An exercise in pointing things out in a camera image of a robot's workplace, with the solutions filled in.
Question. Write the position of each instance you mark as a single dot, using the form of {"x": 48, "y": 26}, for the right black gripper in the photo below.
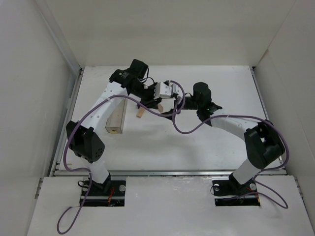
{"x": 181, "y": 102}

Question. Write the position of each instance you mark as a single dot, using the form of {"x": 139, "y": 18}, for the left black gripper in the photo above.
{"x": 149, "y": 99}

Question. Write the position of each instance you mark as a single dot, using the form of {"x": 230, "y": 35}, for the light wood block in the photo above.
{"x": 140, "y": 112}
{"x": 160, "y": 108}

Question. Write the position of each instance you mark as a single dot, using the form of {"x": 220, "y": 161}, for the clear plastic container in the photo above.
{"x": 117, "y": 118}

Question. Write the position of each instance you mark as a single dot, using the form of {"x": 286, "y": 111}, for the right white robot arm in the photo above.
{"x": 264, "y": 144}

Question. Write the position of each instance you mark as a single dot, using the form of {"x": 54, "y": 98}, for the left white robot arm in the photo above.
{"x": 83, "y": 137}

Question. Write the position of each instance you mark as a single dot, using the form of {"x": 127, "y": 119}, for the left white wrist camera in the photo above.
{"x": 162, "y": 91}

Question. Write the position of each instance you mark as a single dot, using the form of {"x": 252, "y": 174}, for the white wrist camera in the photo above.
{"x": 176, "y": 91}
{"x": 162, "y": 91}

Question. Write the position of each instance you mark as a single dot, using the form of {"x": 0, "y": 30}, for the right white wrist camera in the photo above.
{"x": 176, "y": 91}

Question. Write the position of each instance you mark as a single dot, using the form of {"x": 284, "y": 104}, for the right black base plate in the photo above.
{"x": 229, "y": 194}

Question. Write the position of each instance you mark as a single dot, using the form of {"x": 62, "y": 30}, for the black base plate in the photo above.
{"x": 113, "y": 197}
{"x": 229, "y": 194}

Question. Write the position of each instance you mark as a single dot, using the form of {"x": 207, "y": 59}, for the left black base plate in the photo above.
{"x": 113, "y": 197}

